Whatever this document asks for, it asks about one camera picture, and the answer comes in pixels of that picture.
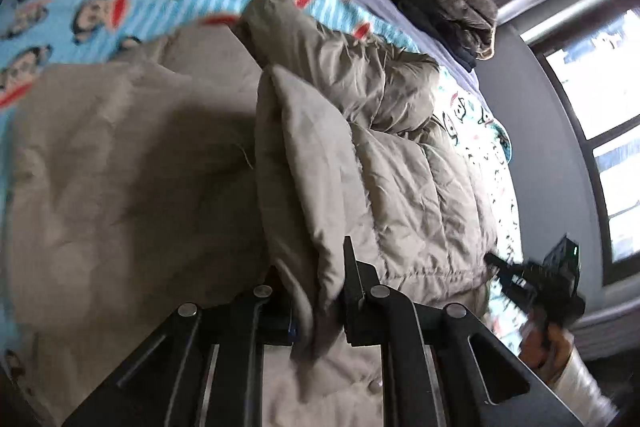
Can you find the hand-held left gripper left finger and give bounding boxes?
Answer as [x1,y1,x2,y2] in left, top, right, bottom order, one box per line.
[62,266,297,427]

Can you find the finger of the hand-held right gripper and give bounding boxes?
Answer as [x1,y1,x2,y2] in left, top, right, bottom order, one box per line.
[484,253,527,304]

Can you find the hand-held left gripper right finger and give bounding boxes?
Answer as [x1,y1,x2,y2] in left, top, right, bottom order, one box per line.
[342,236,584,427]

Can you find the beige padded jacket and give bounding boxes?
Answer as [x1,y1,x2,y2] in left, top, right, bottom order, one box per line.
[7,0,499,427]

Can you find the dark folded clothes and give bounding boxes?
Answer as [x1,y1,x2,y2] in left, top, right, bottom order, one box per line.
[371,0,482,74]

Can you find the person's right hand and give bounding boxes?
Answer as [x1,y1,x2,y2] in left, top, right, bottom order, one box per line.
[519,321,576,371]

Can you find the window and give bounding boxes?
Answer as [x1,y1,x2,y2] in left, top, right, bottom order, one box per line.
[520,7,640,286]

